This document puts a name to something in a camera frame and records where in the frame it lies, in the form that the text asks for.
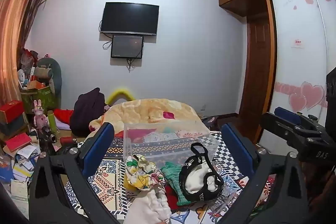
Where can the clear plastic storage box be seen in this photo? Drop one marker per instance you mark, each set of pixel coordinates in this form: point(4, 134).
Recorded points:
point(147, 150)

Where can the black cylinder flashlight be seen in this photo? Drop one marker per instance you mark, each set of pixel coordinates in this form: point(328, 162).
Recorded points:
point(49, 134)

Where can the red cloth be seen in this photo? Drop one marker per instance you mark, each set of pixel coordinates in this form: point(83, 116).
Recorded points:
point(172, 199)

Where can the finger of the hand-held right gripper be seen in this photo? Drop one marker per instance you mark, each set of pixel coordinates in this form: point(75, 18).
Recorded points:
point(278, 124)
point(287, 113)

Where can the black and white underwear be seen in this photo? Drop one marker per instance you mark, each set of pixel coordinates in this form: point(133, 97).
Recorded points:
point(195, 182)

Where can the red garment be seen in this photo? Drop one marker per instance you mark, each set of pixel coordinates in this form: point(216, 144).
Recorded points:
point(63, 115)

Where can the dark purple clothing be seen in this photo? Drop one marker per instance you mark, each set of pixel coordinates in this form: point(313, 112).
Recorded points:
point(86, 111)

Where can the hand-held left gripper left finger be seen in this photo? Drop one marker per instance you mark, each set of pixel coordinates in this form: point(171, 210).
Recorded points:
point(98, 150)

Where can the green cardboard box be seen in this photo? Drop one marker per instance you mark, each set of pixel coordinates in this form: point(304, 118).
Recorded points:
point(39, 98)

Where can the pile of papers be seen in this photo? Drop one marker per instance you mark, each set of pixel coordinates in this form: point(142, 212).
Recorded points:
point(21, 169)

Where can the brown wooden door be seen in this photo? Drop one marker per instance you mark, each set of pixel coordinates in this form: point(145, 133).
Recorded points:
point(258, 69)

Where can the yellow curved pillow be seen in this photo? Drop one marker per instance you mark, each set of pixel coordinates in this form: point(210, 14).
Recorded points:
point(119, 91)

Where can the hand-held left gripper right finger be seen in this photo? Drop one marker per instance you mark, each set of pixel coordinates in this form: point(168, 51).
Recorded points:
point(236, 146)

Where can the small black wall monitor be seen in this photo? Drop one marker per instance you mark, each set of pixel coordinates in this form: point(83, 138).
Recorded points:
point(127, 46)

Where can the patterned bed sheet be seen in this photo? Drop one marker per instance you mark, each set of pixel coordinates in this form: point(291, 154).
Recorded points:
point(113, 176)

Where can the green bottle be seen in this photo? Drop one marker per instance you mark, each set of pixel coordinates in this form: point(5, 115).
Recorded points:
point(51, 123)

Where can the black wall television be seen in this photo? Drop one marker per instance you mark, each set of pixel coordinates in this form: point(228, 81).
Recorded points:
point(130, 18)

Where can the white sliding wardrobe door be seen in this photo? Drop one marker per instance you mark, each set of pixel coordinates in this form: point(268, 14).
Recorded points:
point(296, 64)

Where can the floral yellow cloth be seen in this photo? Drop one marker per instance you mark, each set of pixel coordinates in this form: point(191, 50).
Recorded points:
point(141, 174)

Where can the green knitted cloth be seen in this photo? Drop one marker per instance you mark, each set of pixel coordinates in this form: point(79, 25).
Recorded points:
point(172, 174)

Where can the white and red door label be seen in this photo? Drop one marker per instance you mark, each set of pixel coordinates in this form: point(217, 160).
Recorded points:
point(297, 43)

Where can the white cloth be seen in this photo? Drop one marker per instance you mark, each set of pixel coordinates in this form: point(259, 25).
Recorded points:
point(149, 208)

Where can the yellow fleece blanket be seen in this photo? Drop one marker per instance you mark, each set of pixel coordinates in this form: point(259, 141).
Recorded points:
point(136, 111)

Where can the brown curtain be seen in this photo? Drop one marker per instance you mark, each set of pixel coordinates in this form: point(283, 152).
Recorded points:
point(15, 24)

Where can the pink rabbit figurine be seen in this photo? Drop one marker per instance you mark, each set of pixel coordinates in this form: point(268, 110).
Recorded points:
point(40, 115)

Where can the red book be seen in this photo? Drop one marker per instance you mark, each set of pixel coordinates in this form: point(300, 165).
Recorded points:
point(18, 142)

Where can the red box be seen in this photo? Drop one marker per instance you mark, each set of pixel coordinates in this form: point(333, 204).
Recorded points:
point(11, 109)

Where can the red cylinder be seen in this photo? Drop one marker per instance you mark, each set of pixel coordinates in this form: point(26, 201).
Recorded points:
point(66, 140)

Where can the clear plastic bag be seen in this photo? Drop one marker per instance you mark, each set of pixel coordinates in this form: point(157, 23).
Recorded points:
point(221, 200)

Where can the pink heart sticker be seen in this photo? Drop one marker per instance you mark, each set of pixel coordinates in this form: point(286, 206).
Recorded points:
point(309, 95)

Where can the grey plush toy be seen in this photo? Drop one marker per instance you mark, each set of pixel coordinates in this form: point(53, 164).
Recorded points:
point(46, 70)

